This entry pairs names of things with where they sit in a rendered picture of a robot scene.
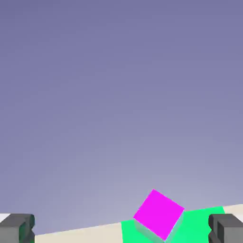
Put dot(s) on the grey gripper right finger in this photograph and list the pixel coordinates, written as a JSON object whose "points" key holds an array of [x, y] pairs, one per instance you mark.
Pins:
{"points": [[227, 228]]}

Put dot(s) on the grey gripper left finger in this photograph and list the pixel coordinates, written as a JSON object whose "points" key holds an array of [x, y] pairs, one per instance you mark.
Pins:
{"points": [[15, 227]]}

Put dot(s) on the small magenta cube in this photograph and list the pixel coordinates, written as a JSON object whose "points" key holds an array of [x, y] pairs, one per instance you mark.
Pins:
{"points": [[159, 214]]}

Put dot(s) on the large green box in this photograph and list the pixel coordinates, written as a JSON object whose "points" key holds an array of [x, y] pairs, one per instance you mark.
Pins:
{"points": [[195, 226]]}

